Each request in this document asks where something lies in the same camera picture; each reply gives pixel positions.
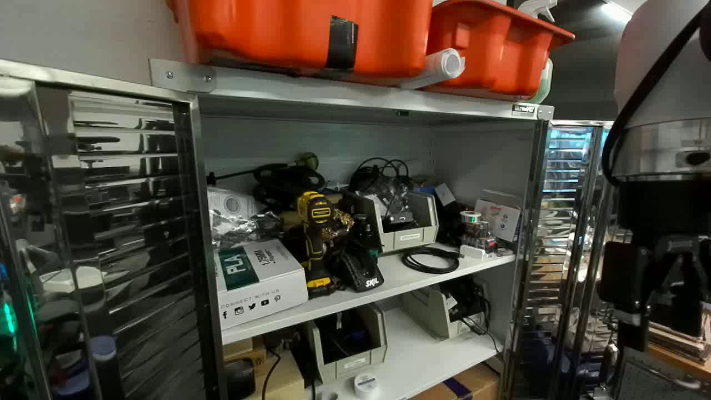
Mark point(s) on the white PLA filament box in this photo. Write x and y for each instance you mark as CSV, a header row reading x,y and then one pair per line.
x,y
259,284

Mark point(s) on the large orange plastic bin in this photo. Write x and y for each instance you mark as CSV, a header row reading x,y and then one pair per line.
x,y
259,30

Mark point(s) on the small orange plastic bin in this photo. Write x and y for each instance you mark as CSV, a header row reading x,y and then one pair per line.
x,y
497,45

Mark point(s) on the white flap card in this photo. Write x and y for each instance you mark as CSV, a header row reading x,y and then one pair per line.
x,y
444,194

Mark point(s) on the grey storage bin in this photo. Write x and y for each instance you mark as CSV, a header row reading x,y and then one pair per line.
x,y
430,311
357,362

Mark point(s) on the black power adapter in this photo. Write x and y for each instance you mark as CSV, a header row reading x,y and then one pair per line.
x,y
301,352

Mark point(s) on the white plastic device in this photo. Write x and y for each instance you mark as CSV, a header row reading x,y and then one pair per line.
x,y
226,203

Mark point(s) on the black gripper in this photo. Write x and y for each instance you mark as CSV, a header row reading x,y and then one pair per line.
x,y
659,212

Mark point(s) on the stainless steel shelf cabinet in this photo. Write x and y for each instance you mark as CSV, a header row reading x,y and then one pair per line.
x,y
333,95

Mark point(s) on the black handheld tool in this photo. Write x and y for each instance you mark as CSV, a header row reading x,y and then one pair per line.
x,y
448,219

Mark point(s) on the white plastic tube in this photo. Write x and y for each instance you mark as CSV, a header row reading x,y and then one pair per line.
x,y
444,65

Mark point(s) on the white printed package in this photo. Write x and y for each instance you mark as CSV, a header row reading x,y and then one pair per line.
x,y
500,220

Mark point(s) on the brown cardboard box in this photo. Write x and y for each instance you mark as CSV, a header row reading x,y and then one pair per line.
x,y
473,384

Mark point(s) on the metal tray rack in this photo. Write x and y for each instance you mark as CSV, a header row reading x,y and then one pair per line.
x,y
567,170

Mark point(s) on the label tape roll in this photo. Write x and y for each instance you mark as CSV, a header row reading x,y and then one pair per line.
x,y
469,220

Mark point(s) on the clear plastic bag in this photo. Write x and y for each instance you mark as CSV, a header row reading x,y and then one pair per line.
x,y
237,225

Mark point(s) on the wooden desk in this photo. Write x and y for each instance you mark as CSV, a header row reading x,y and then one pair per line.
x,y
673,355

